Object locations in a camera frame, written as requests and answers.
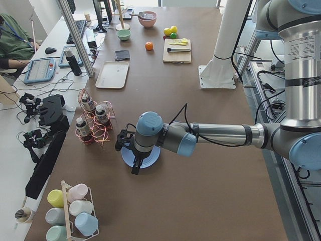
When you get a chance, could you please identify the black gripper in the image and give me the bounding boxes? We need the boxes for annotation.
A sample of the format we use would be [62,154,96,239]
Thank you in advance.
[115,123,150,174]

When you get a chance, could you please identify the blue plate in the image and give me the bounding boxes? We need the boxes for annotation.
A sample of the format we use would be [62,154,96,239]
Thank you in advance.
[121,146,161,169]

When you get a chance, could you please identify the orange mandarin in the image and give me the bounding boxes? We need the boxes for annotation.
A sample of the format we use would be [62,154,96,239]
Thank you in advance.
[145,41,153,51]

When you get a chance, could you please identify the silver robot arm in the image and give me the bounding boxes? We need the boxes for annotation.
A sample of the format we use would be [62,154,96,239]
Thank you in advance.
[115,1,320,174]

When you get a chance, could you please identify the tea bottle middle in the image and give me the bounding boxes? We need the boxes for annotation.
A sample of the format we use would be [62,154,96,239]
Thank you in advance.
[95,105,112,129]

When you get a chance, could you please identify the tea bottle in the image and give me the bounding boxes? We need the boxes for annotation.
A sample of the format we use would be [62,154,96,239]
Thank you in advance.
[95,105,112,129]
[81,95,96,112]
[76,117,94,145]

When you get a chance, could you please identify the pink cup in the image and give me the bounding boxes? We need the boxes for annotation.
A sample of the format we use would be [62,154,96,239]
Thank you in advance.
[67,183,88,202]

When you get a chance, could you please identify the tea bottle front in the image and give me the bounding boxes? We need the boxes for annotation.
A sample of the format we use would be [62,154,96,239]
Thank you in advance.
[76,117,94,145]

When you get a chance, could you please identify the white cup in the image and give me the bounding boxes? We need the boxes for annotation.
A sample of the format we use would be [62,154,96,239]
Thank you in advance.
[69,200,93,216]

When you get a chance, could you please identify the light blue cup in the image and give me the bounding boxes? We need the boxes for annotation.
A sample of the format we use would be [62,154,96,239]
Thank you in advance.
[74,212,98,236]

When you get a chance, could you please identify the tea bottle back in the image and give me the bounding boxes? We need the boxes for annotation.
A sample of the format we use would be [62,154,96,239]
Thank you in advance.
[81,95,96,112]

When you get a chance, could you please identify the yellow cup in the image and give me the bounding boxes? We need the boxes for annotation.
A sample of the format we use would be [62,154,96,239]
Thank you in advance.
[47,189,64,208]

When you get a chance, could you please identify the grey cup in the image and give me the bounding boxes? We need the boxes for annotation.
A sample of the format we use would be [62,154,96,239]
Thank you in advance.
[45,207,65,225]

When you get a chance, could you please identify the cream rabbit tray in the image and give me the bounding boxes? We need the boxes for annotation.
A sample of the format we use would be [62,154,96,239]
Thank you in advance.
[95,61,129,89]

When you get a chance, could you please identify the mint cup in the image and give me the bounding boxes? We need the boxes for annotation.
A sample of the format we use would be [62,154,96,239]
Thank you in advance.
[46,225,67,241]

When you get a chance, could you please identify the grey folded cloth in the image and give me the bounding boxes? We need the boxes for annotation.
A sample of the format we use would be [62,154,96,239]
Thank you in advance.
[115,50,130,61]

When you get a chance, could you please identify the paper cup with tools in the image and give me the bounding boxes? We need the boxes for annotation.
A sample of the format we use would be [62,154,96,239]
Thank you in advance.
[15,207,35,223]

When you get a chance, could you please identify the wooden cutting board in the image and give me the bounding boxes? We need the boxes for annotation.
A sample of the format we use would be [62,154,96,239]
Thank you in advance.
[163,38,192,64]

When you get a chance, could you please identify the black thermos bottle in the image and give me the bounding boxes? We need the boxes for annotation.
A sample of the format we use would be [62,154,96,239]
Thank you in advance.
[64,49,82,76]

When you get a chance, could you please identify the steel muddler black tip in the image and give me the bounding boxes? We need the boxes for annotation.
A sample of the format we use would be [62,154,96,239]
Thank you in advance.
[167,48,191,53]

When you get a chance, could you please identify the blue teach pendant far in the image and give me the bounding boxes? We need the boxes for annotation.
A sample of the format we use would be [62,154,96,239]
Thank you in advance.
[58,45,83,68]

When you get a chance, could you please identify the blue teach pendant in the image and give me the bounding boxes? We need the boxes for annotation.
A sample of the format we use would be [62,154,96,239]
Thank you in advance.
[58,45,83,68]
[24,58,56,84]

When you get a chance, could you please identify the yellow plastic knife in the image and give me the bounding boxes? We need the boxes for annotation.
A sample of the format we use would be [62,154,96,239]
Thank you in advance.
[168,41,188,46]

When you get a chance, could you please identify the mint green bowl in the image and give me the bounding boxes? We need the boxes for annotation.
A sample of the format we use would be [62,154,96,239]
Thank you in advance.
[117,29,131,41]

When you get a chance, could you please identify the blue teach pendant near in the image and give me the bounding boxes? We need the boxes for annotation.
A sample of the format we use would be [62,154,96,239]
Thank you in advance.
[24,58,56,84]

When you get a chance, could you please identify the green lime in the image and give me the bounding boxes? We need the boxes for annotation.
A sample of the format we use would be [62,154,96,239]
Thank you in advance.
[169,33,177,39]

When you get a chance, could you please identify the yellow lemon near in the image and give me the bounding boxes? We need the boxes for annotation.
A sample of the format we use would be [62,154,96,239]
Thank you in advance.
[163,28,172,36]

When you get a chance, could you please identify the yellow lemon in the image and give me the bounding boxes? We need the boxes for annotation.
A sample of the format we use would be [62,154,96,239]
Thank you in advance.
[163,28,172,36]
[170,26,178,33]

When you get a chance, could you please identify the wooden cup tree stand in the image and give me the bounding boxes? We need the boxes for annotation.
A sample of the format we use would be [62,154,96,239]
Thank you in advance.
[112,0,130,31]

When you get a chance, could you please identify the yellow lemon far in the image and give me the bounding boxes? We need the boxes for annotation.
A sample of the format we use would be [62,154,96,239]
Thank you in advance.
[170,26,178,33]

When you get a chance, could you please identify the black computer mouse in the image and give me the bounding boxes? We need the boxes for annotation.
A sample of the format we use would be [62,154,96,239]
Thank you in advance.
[45,47,57,55]

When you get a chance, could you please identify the pink bowl with ice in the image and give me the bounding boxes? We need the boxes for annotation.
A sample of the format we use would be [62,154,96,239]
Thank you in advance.
[138,11,157,28]

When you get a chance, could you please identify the black keyboard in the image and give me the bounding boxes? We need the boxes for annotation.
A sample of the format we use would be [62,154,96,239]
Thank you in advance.
[66,20,87,45]

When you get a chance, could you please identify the metal ice scoop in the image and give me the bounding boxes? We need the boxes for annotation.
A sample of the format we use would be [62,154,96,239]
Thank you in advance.
[130,12,153,20]

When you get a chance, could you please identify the copper wire bottle rack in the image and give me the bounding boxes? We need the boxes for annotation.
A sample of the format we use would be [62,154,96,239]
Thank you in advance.
[75,88,115,145]

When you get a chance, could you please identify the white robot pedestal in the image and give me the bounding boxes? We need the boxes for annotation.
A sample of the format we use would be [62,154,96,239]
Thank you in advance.
[199,0,252,89]

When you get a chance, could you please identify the aluminium frame post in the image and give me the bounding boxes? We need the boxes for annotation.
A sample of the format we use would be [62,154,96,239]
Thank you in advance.
[58,0,94,77]

